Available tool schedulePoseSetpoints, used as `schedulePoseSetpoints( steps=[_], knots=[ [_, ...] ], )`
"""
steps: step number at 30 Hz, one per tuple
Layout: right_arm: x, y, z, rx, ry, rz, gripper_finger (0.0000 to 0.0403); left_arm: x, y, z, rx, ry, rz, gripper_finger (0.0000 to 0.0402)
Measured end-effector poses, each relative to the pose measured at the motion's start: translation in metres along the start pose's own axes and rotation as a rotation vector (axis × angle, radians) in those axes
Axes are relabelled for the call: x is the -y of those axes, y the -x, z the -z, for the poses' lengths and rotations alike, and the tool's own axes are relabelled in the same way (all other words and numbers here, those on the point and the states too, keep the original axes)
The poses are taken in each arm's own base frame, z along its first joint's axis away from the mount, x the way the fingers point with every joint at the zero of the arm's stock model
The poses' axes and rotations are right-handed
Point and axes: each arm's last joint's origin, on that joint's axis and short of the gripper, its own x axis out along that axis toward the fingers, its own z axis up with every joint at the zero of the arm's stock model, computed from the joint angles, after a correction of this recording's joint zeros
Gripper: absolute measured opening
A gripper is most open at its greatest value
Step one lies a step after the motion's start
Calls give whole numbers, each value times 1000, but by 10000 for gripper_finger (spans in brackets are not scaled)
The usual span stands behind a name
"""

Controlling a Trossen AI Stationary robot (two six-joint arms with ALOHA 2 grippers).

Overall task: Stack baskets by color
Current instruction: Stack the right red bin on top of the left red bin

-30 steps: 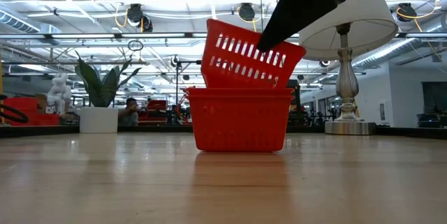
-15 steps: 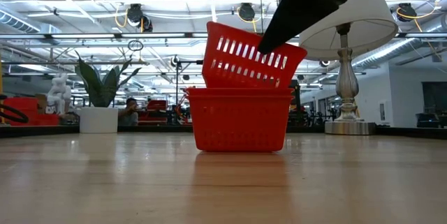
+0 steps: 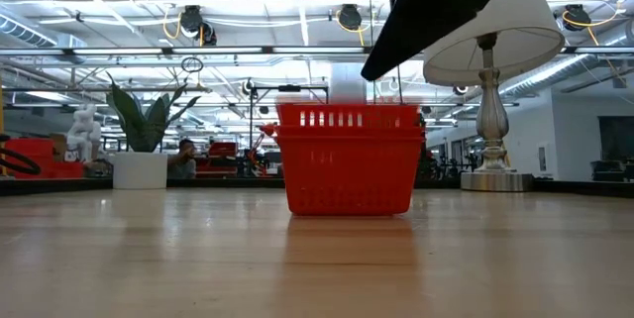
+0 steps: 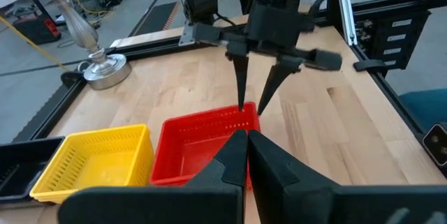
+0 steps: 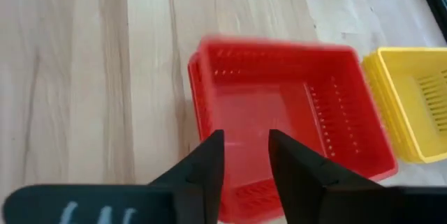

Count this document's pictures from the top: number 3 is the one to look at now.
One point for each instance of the red storage boxes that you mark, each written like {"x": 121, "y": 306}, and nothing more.
{"x": 25, "y": 145}

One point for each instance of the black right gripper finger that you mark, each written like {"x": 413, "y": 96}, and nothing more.
{"x": 411, "y": 26}

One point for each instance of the white statue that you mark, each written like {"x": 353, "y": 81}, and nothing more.
{"x": 84, "y": 130}

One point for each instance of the green snake plant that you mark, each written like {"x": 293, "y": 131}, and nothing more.
{"x": 134, "y": 120}

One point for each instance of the red background machine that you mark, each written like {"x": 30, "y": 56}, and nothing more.
{"x": 223, "y": 149}

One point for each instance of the person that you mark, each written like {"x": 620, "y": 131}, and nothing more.
{"x": 184, "y": 164}

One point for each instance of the silver lamp base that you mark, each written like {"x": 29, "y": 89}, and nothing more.
{"x": 492, "y": 110}

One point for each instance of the black wall screen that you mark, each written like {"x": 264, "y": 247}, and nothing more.
{"x": 616, "y": 135}

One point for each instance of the white plant pot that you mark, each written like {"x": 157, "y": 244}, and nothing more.
{"x": 140, "y": 172}

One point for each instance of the white lamp shade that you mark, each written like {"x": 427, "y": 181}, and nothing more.
{"x": 525, "y": 26}

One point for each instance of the black aluminium table frame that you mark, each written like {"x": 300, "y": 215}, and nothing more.
{"x": 247, "y": 182}

